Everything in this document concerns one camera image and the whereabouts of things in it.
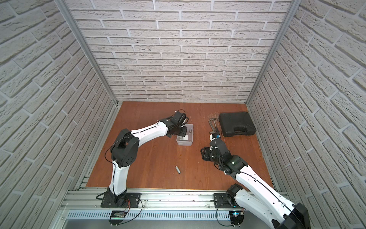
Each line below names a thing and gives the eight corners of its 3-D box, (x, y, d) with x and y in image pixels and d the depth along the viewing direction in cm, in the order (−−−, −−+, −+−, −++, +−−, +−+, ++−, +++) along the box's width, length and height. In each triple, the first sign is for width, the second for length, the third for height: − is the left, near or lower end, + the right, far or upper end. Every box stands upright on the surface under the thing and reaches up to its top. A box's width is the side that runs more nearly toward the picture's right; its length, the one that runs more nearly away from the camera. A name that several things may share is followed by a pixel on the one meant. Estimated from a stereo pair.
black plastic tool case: (222, 136, 101) (224, 132, 96) (218, 116, 113) (220, 111, 108) (254, 136, 101) (257, 132, 96) (247, 116, 113) (249, 111, 108)
